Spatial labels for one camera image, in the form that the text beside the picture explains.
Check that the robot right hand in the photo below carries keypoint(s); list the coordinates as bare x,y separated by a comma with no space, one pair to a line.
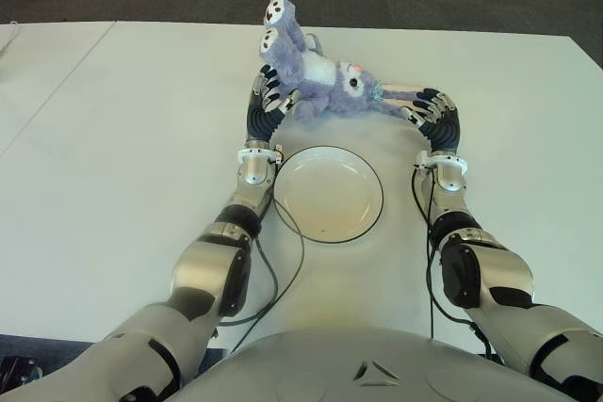
443,129

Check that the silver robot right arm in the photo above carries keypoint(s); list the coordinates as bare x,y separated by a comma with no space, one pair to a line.
499,270

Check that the grey robot torso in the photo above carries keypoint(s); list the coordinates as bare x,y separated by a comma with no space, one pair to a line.
330,364

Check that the black wheeled base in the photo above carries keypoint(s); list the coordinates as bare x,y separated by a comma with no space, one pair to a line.
19,369

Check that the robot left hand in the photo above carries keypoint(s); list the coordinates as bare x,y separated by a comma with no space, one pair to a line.
261,115

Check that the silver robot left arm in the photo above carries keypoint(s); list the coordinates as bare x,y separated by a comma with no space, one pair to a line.
207,256

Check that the white plate with black rim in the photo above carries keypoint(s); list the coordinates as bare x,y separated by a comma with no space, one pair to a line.
330,195

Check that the purple plush bunny doll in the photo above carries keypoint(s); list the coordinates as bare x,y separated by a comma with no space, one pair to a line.
325,77

